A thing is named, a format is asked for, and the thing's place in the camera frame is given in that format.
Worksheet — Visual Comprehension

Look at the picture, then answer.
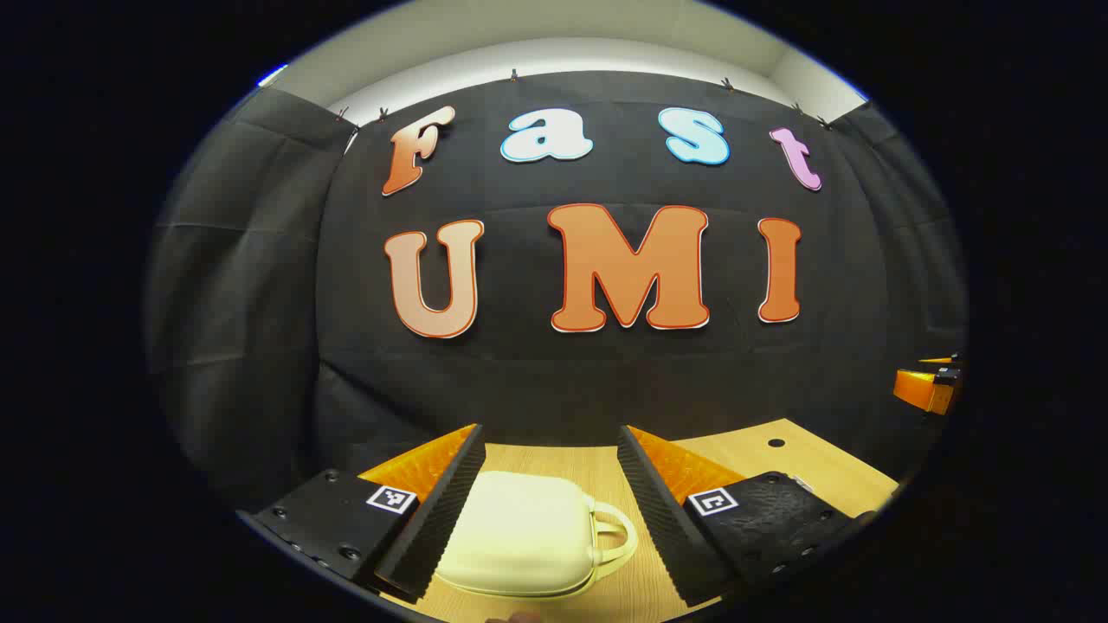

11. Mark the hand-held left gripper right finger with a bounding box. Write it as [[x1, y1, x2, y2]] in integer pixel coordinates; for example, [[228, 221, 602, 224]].
[[616, 424, 879, 608]]

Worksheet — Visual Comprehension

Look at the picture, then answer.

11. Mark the pale yellow suitcase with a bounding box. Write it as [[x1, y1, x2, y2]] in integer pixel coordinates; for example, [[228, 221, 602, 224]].
[[433, 470, 640, 600]]

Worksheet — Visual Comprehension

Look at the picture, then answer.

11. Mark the black backdrop cloth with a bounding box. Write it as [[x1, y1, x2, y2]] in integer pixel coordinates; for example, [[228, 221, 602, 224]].
[[147, 69, 966, 511]]

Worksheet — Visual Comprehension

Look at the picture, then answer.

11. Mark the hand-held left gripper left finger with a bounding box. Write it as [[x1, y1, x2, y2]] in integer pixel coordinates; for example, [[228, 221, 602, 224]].
[[247, 422, 487, 605]]

